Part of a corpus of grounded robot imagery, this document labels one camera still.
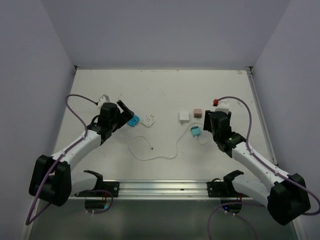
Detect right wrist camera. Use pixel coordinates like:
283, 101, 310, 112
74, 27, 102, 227
212, 99, 230, 114

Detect blue plug adapter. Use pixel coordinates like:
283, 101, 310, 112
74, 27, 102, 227
127, 115, 140, 127

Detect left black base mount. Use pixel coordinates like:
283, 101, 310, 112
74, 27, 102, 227
74, 181, 120, 198

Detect white power brick charger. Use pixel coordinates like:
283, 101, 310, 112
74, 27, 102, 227
178, 111, 190, 124

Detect aluminium rail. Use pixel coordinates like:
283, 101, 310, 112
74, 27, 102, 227
244, 66, 278, 165
67, 177, 273, 200

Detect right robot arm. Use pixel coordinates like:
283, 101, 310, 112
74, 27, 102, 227
203, 110, 311, 226

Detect white usb cable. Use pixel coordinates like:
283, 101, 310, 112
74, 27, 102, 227
127, 124, 213, 161

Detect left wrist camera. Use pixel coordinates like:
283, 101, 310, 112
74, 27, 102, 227
97, 94, 110, 109

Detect teal usb charger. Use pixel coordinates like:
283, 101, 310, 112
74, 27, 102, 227
190, 124, 201, 139

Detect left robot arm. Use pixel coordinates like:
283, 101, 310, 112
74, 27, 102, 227
28, 100, 135, 207

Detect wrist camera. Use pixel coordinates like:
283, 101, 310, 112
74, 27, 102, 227
97, 94, 110, 109
212, 99, 230, 114

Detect aluminium right side rail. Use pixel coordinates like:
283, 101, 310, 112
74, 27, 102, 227
244, 66, 278, 165

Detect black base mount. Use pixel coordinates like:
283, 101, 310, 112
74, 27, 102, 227
206, 178, 239, 198
74, 181, 120, 198

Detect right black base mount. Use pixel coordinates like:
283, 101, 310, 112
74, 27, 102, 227
206, 178, 239, 198

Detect white plug adapter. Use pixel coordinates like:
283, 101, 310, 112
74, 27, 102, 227
140, 114, 155, 128

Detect aluminium front rail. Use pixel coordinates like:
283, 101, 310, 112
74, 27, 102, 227
67, 177, 273, 200

